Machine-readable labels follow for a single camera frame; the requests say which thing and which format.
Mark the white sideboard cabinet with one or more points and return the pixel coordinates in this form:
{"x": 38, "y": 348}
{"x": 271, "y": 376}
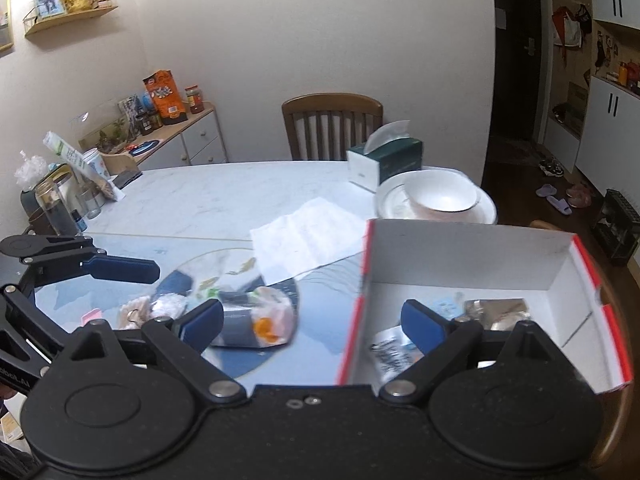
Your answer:
{"x": 198, "y": 141}

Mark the silver blue snack sachet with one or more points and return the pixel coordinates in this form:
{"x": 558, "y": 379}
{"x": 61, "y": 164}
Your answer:
{"x": 392, "y": 352}

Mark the white plastic bag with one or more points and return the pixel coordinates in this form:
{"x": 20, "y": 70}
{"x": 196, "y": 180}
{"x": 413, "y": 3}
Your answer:
{"x": 169, "y": 305}

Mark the white lower cabinets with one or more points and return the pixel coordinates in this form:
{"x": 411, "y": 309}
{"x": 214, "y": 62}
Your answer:
{"x": 593, "y": 102}

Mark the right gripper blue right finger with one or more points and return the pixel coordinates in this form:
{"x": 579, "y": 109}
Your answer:
{"x": 425, "y": 328}

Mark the pink ribbed soap tray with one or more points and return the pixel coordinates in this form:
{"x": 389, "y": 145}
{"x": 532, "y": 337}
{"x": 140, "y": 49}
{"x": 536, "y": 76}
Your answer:
{"x": 94, "y": 314}

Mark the red white cardboard box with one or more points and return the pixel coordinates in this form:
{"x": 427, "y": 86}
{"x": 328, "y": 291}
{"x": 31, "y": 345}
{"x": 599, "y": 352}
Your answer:
{"x": 551, "y": 270}

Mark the brown wooden chair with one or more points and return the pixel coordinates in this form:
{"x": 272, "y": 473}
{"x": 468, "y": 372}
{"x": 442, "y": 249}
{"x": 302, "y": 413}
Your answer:
{"x": 324, "y": 126}

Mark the black shoe rack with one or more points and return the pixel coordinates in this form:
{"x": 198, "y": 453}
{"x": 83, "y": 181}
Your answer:
{"x": 617, "y": 228}

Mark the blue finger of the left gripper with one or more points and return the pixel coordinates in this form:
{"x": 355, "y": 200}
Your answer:
{"x": 122, "y": 269}

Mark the white ceramic bowl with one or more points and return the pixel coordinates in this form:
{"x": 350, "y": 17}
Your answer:
{"x": 440, "y": 194}

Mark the wet wipes plastic pack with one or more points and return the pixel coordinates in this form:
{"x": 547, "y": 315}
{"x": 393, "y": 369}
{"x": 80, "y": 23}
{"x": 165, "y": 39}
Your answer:
{"x": 265, "y": 317}

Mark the silver foil coffee bag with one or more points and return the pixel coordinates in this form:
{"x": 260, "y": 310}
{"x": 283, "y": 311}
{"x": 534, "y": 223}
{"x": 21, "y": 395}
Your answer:
{"x": 499, "y": 315}

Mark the white stacked plates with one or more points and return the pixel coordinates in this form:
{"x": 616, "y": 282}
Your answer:
{"x": 391, "y": 202}

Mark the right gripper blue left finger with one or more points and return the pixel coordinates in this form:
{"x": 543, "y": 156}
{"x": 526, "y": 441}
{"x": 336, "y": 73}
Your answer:
{"x": 199, "y": 327}

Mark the purple slippers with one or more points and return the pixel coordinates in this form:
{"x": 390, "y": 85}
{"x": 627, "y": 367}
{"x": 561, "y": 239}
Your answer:
{"x": 548, "y": 192}

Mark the white paper sheet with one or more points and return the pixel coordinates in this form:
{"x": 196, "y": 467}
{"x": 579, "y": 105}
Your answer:
{"x": 315, "y": 235}

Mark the red lidded jar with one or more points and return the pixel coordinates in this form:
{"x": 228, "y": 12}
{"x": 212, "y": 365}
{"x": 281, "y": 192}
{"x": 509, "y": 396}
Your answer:
{"x": 195, "y": 99}

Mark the green white tissue box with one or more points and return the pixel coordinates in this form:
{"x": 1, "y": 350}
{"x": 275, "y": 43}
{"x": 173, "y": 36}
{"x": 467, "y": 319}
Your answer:
{"x": 389, "y": 151}

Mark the orange snack bag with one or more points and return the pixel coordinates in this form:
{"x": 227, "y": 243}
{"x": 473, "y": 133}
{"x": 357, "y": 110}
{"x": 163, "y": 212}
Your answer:
{"x": 165, "y": 97}

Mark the white plush toy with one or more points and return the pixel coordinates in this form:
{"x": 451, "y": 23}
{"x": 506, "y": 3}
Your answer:
{"x": 133, "y": 314}

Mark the wooden wall shelf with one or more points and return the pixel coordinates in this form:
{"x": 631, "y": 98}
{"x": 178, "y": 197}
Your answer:
{"x": 34, "y": 23}

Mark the glass jar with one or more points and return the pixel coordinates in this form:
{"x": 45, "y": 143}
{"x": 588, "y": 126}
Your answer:
{"x": 50, "y": 201}

